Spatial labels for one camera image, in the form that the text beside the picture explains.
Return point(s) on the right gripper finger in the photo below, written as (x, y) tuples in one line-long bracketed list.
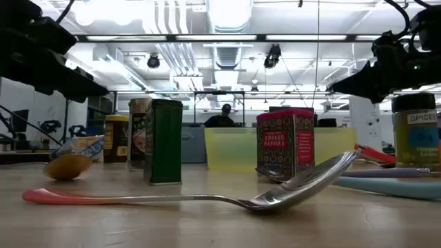
[(365, 84)]

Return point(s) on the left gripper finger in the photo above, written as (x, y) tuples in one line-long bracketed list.
[(84, 74), (65, 86)]

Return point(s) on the snack bag with blue print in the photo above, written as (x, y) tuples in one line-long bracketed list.
[(84, 146)]

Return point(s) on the oregano spice jar black lid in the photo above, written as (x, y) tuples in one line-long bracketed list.
[(415, 137)]

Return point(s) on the red snack bag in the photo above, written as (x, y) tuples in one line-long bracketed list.
[(377, 154)]

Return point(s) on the brown jar yellow lid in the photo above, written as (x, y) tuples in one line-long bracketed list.
[(115, 141)]

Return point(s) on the brown cardboard canister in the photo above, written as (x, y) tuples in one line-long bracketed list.
[(137, 137)]

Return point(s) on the red smoked paprika tin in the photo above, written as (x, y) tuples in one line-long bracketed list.
[(286, 144)]

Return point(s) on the dark green rectangular tin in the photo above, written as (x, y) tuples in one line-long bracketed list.
[(163, 144)]

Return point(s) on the background black robot arm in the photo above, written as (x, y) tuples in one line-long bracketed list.
[(50, 125)]

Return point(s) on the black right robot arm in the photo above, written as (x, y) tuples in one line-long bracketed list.
[(432, 31)]

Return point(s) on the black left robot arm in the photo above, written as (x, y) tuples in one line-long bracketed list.
[(19, 10)]

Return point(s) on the white pillar cabinet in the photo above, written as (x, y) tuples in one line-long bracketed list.
[(367, 131)]

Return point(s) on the black computer monitor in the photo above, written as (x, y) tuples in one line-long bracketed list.
[(19, 120)]

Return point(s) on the black ceiling spotlight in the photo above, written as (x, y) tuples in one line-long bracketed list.
[(273, 55), (153, 62)]

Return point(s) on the dark grey plastic bin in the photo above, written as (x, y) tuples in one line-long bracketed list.
[(193, 144)]

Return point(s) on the black background metal stand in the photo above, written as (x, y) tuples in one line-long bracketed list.
[(220, 92)]

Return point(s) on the person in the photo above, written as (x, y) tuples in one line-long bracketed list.
[(220, 121)]

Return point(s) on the yellow translucent plastic bin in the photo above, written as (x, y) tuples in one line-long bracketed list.
[(231, 148)]

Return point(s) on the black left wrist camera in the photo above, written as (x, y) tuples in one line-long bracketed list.
[(51, 36)]

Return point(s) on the black overhead frame beam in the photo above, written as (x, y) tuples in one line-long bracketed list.
[(260, 38)]

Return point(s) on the silver ceiling air duct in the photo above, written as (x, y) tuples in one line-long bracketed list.
[(229, 20)]

